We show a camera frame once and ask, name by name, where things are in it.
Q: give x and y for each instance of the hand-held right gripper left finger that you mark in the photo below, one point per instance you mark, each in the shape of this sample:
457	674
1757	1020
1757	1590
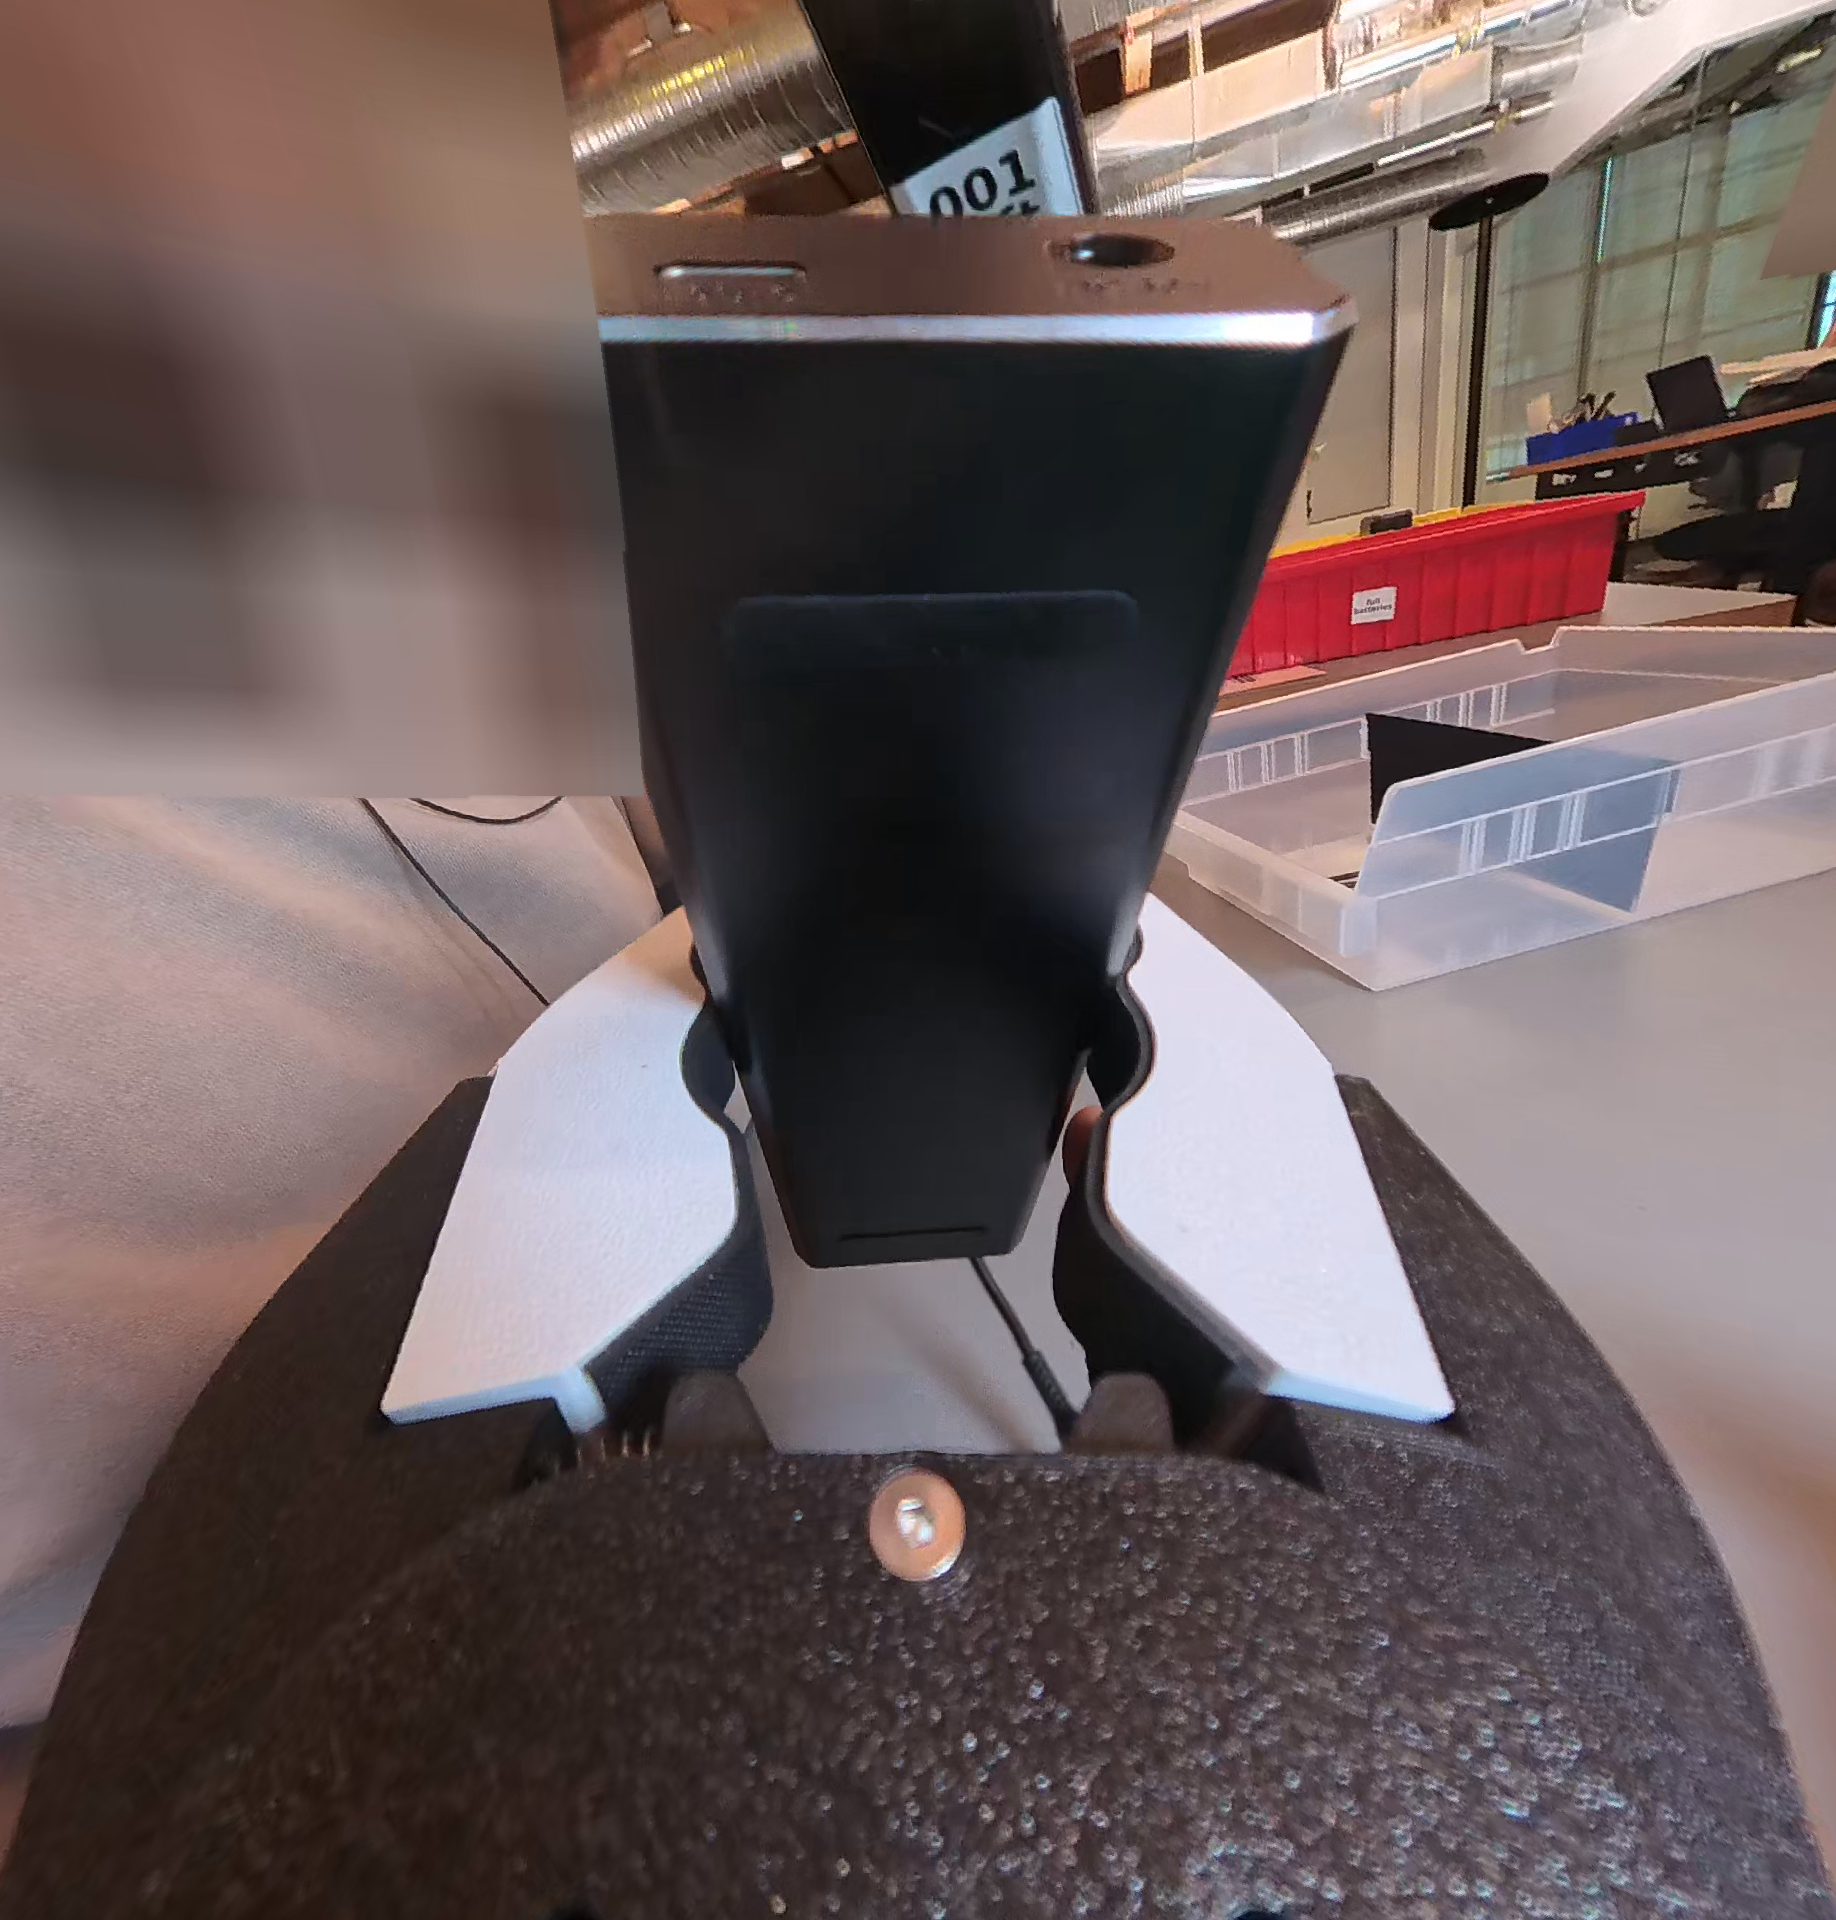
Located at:
574	1197

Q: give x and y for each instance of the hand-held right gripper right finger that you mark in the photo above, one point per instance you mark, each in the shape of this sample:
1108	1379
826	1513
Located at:
1253	1197

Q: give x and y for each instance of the clear plastic bin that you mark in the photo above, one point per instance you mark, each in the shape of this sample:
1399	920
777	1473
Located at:
1534	841

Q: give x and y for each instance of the black divider card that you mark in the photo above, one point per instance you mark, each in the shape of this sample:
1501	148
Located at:
1424	763

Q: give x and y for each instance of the black floor lamp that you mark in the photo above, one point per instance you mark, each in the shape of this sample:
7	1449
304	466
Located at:
1492	192

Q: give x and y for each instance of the red plastic bin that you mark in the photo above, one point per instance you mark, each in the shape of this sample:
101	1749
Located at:
1462	588

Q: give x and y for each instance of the blue plastic bin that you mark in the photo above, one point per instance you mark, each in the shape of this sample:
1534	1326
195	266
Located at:
1586	439

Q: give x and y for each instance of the wooden office desk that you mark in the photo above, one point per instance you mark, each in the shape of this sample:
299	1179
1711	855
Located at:
1652	439

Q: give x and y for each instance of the black laptop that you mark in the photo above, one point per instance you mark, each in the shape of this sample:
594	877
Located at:
1678	392

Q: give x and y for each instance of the silver ventilation duct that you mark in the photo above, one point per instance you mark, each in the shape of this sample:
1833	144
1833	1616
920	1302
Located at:
681	125

